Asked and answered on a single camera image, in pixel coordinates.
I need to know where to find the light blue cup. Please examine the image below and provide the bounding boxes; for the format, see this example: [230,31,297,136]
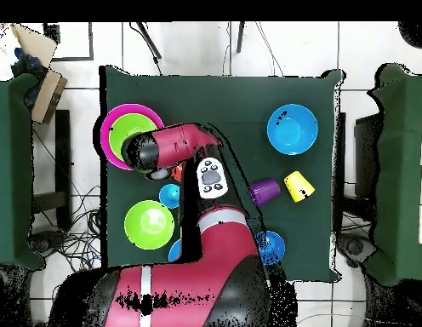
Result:
[158,183,181,209]

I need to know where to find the black tripod leg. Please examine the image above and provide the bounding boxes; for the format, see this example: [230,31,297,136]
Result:
[128,21,163,76]
[236,21,247,54]

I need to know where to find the dark green table cloth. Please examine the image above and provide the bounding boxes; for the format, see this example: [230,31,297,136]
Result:
[100,65,345,284]

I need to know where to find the green bowl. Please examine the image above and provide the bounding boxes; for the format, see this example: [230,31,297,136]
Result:
[108,112,158,163]
[123,199,175,250]

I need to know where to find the orange bowl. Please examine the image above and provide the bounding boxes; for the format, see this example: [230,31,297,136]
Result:
[170,163,184,184]

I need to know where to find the yellow cup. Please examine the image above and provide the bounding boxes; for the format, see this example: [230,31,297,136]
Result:
[282,170,317,204]

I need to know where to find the purple cup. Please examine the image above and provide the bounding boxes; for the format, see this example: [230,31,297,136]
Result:
[248,177,282,208]

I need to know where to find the brown cardboard sheet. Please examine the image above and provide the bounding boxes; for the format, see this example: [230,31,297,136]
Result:
[9,23,58,68]

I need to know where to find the pink bowl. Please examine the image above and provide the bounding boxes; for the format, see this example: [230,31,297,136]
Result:
[100,103,165,171]

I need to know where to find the light blue bowl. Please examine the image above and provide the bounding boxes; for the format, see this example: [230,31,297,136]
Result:
[168,238,182,263]
[265,103,320,157]

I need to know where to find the green cloth side table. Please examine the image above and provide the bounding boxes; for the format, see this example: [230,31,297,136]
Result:
[0,72,45,272]
[363,62,422,287]

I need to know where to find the brown cardboard box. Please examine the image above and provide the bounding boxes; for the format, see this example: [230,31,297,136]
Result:
[30,67,68,124]

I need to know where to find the black metal stand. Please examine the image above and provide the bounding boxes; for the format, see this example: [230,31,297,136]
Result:
[333,112,382,202]
[31,109,73,232]

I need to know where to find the tangled floor cables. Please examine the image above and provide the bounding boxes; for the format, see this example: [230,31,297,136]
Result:
[30,185,106,307]

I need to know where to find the black pedestal leg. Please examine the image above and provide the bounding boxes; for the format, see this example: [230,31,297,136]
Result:
[335,233,378,269]
[28,230,67,256]

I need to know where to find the small dark blue bowl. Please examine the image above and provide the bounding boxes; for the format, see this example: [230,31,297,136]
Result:
[254,230,286,266]

